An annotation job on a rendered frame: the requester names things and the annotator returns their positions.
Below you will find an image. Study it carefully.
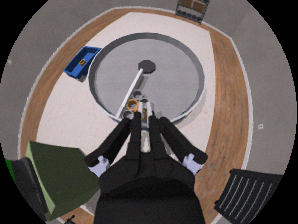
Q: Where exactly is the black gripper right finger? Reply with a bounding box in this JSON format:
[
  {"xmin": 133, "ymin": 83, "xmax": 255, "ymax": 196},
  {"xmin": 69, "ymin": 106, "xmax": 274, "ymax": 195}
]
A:
[{"xmin": 147, "ymin": 102, "xmax": 208, "ymax": 179}]

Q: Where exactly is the blue shallow tray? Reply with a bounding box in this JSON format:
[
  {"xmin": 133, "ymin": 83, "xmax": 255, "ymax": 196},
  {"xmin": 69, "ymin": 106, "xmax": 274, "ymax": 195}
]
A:
[{"xmin": 63, "ymin": 46, "xmax": 102, "ymax": 82}]

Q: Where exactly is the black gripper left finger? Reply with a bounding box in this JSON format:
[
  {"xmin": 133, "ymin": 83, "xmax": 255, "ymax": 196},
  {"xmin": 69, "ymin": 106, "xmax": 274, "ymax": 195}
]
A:
[{"xmin": 84, "ymin": 102, "xmax": 143, "ymax": 180}]

